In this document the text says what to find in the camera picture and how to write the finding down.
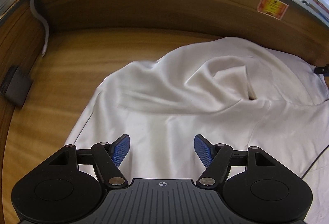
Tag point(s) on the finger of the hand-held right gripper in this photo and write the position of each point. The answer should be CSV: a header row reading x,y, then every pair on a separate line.
x,y
323,70

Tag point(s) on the red and yellow sticker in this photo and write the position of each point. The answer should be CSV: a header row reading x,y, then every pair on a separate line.
x,y
272,7

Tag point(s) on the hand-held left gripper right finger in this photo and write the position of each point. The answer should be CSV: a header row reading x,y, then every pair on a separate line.
x,y
203,150

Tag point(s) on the cream satin shirt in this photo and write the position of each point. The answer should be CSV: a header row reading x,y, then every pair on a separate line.
x,y
180,110

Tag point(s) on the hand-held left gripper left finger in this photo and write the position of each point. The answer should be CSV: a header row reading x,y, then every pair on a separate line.
x,y
120,150

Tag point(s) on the small black box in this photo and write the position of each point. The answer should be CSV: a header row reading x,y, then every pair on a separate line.
x,y
16,85

